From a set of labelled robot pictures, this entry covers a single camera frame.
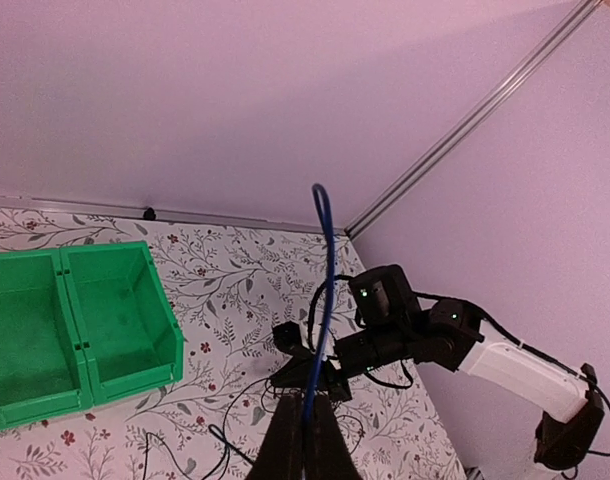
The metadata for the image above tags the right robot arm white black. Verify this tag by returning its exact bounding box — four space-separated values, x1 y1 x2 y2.
270 265 610 479

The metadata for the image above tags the floral patterned table mat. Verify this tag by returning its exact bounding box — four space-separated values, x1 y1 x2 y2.
0 204 469 480

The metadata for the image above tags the green three-compartment plastic bin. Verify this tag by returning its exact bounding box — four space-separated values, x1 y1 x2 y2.
0 241 184 431

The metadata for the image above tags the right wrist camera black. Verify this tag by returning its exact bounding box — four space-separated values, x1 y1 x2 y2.
272 321 310 358

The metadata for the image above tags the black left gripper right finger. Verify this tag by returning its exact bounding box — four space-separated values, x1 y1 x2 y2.
302 395 361 480

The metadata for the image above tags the right aluminium frame post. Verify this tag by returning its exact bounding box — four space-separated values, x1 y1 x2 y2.
345 0 602 240

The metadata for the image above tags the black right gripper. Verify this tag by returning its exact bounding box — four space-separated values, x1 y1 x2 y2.
270 332 410 400

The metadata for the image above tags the tangled black cable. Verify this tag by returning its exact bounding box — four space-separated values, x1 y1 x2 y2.
142 374 306 480

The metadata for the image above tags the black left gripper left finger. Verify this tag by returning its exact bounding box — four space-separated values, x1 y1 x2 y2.
245 394 304 480

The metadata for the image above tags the blue cable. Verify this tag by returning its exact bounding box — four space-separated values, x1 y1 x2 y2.
299 183 339 436

